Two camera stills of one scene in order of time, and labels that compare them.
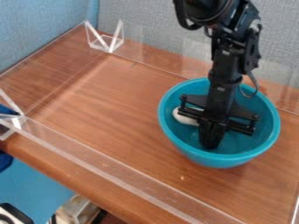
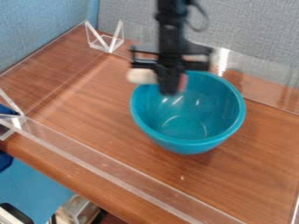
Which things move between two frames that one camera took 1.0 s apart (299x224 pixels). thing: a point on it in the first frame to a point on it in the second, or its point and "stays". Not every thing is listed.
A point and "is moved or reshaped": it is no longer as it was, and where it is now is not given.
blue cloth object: [6, 159] stays
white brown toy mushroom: [185, 119] to [150, 76]
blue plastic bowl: [238, 148] is moved or reshaped
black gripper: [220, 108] to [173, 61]
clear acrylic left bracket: [14, 122] stays
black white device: [11, 215] stays
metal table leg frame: [77, 211] stays
